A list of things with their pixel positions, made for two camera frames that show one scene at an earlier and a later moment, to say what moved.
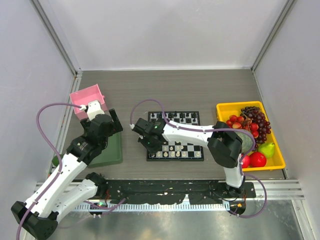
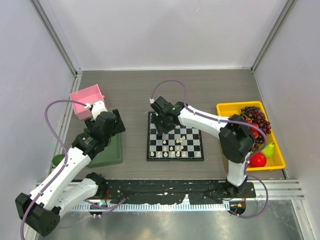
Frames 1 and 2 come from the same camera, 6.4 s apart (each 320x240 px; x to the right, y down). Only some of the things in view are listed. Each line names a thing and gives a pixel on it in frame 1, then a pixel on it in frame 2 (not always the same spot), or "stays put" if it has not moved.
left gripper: x=115 y=126 stays put
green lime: x=55 y=160 stays put
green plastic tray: x=112 y=154 stays put
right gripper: x=153 y=150 to x=161 y=129
